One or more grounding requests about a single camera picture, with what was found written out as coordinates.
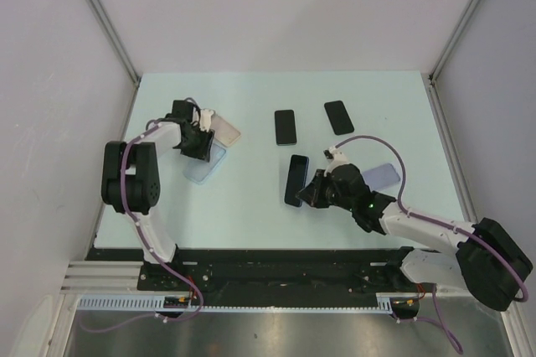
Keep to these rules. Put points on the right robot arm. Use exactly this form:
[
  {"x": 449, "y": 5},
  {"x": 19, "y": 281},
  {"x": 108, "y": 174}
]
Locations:
[{"x": 492, "y": 266}]

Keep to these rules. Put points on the right aluminium frame post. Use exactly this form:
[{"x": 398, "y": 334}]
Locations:
[{"x": 467, "y": 14}]

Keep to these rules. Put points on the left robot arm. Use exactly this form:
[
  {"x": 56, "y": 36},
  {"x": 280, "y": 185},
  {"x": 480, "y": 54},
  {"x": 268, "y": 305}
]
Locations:
[{"x": 130, "y": 180}]

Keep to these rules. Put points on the left aluminium frame post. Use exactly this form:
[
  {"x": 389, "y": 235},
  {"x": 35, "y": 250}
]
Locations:
[{"x": 109, "y": 30}]

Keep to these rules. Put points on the white slotted cable duct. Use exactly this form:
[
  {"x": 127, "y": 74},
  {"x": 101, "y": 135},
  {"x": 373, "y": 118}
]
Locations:
[{"x": 175, "y": 304}]

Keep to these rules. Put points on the black phone right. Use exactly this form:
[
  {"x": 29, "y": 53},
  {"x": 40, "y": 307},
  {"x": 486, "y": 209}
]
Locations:
[{"x": 339, "y": 118}]

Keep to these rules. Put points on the beige phone case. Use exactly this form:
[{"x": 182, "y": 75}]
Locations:
[{"x": 224, "y": 132}]

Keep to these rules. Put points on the aluminium front rail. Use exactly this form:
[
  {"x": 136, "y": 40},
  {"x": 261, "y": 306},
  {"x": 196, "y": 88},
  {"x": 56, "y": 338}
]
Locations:
[{"x": 104, "y": 277}]

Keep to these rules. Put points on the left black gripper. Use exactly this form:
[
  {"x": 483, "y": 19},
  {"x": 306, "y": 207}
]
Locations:
[{"x": 203, "y": 152}]

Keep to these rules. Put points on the aluminium frame post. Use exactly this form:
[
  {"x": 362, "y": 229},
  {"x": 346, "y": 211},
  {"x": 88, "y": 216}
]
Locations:
[
  {"x": 109, "y": 30},
  {"x": 467, "y": 14}
]

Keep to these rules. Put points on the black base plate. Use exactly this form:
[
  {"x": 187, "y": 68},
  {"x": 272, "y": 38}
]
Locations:
[{"x": 282, "y": 274}]

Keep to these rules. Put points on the black phone blue edge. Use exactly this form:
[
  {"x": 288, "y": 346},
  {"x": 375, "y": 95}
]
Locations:
[{"x": 296, "y": 179}]

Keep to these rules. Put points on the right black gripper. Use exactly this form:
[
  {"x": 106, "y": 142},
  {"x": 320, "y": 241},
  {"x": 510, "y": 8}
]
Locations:
[{"x": 312, "y": 194}]

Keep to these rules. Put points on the black phone middle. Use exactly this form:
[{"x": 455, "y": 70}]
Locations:
[{"x": 285, "y": 127}]

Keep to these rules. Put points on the light blue phone case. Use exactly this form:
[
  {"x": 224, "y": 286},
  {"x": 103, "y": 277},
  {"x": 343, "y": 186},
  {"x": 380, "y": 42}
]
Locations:
[{"x": 199, "y": 171}]

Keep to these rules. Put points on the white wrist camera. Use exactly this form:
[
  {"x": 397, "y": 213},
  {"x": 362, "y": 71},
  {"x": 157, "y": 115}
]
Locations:
[
  {"x": 205, "y": 119},
  {"x": 336, "y": 158}
]

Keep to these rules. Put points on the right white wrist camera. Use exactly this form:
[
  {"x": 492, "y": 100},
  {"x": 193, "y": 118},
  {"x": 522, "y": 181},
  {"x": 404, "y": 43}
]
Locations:
[{"x": 336, "y": 158}]

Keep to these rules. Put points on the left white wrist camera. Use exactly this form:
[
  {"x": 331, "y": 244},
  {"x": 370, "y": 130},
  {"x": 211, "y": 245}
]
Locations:
[{"x": 205, "y": 119}]

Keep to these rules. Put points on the purple phone case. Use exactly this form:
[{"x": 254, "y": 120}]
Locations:
[{"x": 382, "y": 177}]

